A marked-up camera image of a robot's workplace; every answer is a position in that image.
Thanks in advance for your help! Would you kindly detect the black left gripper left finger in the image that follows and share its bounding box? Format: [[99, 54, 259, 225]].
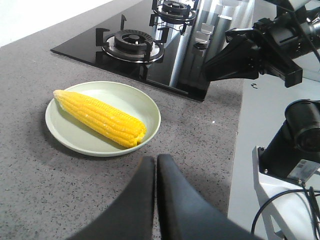
[[69, 156, 155, 240]]

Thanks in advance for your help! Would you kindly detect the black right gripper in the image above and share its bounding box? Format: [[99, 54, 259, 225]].
[[202, 12, 303, 88]]

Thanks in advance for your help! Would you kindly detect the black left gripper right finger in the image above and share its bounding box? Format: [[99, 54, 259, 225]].
[[157, 154, 257, 240]]

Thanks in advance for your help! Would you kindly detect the yellow corn cob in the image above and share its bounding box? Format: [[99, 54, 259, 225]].
[[53, 89, 147, 149]]

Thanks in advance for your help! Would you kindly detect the light green round plate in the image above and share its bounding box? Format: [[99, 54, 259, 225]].
[[45, 81, 161, 157]]

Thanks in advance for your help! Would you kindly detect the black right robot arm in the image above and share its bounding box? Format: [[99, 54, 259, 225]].
[[202, 0, 320, 178]]

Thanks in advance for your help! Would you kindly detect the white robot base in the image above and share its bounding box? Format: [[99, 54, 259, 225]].
[[250, 146, 320, 240]]

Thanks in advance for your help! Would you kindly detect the black glass gas hob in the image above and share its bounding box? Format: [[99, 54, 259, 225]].
[[52, 0, 254, 101]]

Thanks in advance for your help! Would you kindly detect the rear gas burner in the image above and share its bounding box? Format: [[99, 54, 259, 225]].
[[149, 0, 199, 35]]

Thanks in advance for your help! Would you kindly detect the gas burner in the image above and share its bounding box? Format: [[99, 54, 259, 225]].
[[95, 15, 169, 64], [149, 0, 199, 35]]

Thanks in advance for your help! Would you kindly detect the front gas burner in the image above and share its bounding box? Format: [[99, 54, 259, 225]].
[[95, 15, 169, 64]]

